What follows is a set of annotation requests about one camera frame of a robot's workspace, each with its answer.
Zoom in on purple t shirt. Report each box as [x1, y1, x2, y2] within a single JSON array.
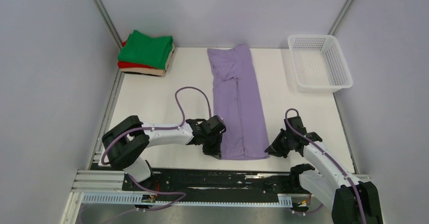
[[207, 44, 270, 160]]

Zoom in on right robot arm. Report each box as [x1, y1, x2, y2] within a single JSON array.
[[265, 115, 383, 223]]

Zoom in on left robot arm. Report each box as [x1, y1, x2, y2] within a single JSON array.
[[100, 115, 226, 190]]

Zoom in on white plastic basket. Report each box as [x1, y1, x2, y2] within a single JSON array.
[[287, 34, 353, 93]]

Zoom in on green folded t shirt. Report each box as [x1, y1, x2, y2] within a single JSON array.
[[117, 30, 174, 69]]

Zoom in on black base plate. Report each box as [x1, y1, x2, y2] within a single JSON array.
[[140, 168, 316, 205]]

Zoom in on white cable duct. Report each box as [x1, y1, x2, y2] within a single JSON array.
[[81, 193, 293, 208]]

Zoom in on right corner metal post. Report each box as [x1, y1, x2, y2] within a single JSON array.
[[328, 0, 355, 36]]

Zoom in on corner metal post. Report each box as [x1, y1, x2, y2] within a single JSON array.
[[328, 0, 355, 36], [93, 0, 122, 49]]

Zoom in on aluminium frame rail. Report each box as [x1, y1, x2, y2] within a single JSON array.
[[62, 169, 386, 224]]

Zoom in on left corner metal post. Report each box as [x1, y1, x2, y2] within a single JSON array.
[[93, 0, 122, 49]]

